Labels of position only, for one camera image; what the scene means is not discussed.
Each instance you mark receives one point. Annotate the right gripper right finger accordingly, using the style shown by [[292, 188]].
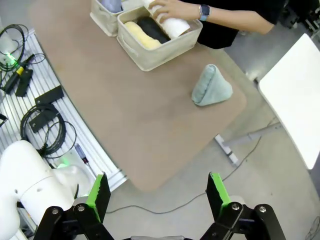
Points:
[[217, 195]]

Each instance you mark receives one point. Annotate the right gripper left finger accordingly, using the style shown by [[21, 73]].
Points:
[[96, 197]]

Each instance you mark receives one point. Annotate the yellow towel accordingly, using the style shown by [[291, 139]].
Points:
[[143, 37]]

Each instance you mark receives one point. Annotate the white towel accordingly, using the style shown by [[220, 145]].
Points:
[[175, 26]]

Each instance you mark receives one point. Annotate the dark grey towel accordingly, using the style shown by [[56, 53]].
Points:
[[153, 28]]

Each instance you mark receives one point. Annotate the lavender towel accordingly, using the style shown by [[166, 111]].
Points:
[[111, 5]]

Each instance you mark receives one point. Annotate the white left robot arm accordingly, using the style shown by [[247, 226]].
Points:
[[6, 47]]

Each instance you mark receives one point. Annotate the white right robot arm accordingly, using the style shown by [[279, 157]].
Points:
[[25, 175]]

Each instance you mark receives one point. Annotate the person left forearm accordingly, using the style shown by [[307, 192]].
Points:
[[240, 18]]

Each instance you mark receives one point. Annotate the person left hand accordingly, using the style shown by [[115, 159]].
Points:
[[175, 8]]

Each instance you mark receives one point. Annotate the grey table leg foot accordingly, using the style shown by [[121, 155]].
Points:
[[232, 147]]

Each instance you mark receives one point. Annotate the teal triangle folded towel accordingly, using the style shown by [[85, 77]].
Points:
[[212, 87]]

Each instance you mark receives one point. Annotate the white side table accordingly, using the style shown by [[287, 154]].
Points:
[[295, 95]]

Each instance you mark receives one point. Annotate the cream fabric storage bin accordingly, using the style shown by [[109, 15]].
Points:
[[105, 22], [155, 58]]

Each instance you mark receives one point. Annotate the blue band smart watch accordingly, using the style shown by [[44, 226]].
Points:
[[205, 11]]

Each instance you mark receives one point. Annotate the black metal bracket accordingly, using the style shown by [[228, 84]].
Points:
[[42, 121], [50, 95], [24, 82]]

